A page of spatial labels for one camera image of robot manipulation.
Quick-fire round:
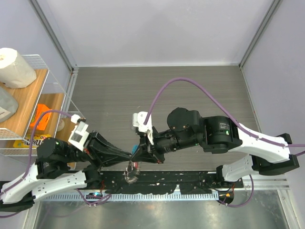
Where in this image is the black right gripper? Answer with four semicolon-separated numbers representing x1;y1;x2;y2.
132;125;202;164

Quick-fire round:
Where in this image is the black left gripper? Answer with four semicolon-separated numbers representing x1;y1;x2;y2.
63;129;133;171

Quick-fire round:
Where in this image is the blue key tag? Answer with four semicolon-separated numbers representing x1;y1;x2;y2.
132;145;138;154

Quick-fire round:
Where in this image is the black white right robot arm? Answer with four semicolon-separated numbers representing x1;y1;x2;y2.
132;107;299;188

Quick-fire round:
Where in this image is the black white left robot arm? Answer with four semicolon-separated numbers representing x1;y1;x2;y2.
0;132;131;212

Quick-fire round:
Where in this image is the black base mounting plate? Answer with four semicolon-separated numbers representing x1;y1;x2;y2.
101;170;244;195

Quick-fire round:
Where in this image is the yellow m&m's bag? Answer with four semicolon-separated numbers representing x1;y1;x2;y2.
13;134;51;148

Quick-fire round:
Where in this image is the orange candy box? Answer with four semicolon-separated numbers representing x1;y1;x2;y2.
29;103;53;131

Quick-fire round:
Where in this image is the white paper towel roll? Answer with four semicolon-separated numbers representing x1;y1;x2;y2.
0;48;37;89

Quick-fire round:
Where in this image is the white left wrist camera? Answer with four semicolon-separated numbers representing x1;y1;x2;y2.
68;114;89;151

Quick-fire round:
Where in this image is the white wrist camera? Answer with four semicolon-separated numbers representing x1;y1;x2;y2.
132;111;154;145
68;114;89;151

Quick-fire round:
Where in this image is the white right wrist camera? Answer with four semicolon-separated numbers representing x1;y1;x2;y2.
132;111;154;145

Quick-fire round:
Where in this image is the slotted white cable duct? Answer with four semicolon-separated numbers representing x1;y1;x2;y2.
44;191;219;202

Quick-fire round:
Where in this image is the white wire wooden shelf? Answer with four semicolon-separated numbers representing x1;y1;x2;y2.
0;54;82;163

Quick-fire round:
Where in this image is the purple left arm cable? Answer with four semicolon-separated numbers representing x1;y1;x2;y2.
0;109;77;219

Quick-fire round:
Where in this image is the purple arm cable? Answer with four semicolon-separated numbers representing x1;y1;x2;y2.
143;77;305;156
0;109;77;219

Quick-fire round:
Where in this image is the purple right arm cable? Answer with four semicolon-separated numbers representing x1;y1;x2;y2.
143;77;305;156

